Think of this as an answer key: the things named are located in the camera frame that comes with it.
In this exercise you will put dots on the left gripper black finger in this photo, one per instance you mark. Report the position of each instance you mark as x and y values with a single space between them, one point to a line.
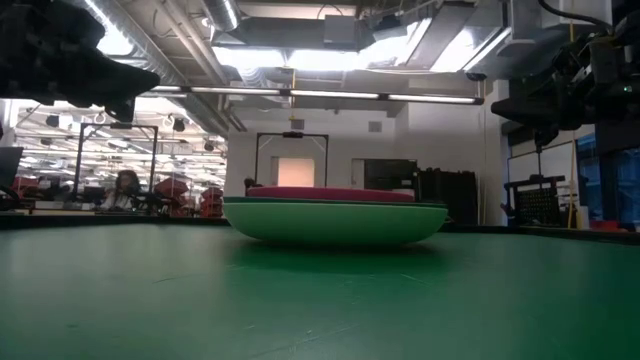
135 82
122 110

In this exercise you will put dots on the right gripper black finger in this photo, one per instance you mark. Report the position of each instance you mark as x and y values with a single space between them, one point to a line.
525 111
546 136

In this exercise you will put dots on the pink plastic plate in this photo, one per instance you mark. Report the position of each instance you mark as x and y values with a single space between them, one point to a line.
330 193

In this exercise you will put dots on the black perforated cart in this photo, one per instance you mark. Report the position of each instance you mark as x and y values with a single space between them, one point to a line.
537 202

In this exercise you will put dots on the person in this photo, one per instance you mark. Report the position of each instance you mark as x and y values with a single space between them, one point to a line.
125 190

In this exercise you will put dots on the red chair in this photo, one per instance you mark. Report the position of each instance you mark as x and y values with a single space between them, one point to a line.
170 189

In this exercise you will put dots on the black cabinet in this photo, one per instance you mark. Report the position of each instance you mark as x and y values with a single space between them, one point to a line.
450 197

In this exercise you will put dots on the dark monitor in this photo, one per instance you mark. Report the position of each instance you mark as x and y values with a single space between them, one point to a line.
10 167

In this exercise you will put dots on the long ceiling light bar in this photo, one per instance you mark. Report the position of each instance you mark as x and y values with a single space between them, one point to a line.
325 94

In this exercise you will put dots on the grey ceiling unit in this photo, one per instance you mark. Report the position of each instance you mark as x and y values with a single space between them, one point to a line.
340 30

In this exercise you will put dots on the large green plastic plate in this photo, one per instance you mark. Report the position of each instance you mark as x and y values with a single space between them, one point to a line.
335 222

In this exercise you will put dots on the green table mat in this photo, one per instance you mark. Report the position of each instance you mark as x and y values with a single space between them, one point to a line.
300 300

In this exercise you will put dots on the black frame stand with camera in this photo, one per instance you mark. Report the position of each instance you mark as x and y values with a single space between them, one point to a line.
292 135
117 126

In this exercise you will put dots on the silver ceiling duct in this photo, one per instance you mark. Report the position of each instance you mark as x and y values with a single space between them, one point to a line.
222 12

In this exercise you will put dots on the black wall screen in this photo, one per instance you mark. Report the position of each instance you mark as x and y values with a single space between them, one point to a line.
390 174

